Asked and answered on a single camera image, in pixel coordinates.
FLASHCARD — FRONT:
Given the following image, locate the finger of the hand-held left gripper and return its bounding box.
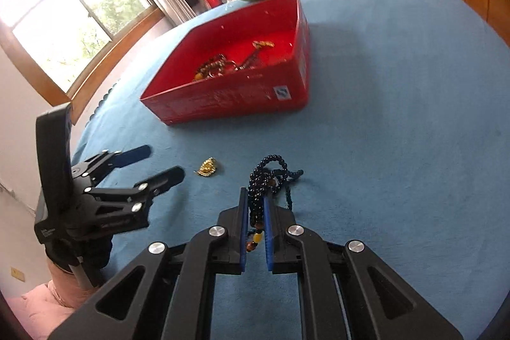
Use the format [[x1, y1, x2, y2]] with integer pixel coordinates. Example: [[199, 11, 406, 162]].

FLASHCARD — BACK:
[[72, 145, 152, 185], [85, 166, 186, 226]]

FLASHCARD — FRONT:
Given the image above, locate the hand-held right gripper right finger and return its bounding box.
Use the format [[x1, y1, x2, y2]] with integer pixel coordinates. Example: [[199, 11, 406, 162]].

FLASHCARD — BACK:
[[263, 192, 465, 340]]

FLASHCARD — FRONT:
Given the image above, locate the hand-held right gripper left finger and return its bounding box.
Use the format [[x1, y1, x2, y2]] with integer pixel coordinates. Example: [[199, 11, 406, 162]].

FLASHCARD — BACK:
[[48, 186, 250, 340]]

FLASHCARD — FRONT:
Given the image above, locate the small gold figure charm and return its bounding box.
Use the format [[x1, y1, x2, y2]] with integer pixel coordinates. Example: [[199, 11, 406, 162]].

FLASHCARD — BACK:
[[194, 157, 220, 178]]

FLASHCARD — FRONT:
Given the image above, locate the black bead necklace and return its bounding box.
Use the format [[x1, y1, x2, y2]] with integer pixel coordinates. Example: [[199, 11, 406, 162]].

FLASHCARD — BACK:
[[247, 154, 305, 253]]

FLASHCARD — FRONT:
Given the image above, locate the red box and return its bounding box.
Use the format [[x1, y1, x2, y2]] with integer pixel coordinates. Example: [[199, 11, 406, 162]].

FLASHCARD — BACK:
[[139, 0, 310, 126]]

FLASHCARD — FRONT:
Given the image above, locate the braided cord gold pendant necklace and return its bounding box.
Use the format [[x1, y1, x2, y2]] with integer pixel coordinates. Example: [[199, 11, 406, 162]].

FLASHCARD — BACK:
[[237, 40, 275, 70]]

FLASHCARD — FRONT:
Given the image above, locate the person's left forearm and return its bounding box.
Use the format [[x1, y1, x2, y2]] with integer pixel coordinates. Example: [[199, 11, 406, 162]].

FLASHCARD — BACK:
[[47, 258, 98, 307]]

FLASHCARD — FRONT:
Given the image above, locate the person's left hand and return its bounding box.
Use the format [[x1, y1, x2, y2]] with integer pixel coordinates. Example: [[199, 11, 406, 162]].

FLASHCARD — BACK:
[[45, 234, 113, 287]]

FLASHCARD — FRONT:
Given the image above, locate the pink cloth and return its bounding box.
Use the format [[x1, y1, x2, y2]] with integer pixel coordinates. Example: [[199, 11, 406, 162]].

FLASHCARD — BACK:
[[8, 282, 80, 330]]

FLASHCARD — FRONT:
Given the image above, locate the wooden framed window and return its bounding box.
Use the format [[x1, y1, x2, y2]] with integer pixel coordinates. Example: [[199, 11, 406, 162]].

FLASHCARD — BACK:
[[0, 0, 166, 113]]

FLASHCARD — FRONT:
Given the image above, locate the blue tablecloth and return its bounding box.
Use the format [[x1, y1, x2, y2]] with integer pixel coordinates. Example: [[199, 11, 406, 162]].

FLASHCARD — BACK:
[[72, 0, 510, 340]]

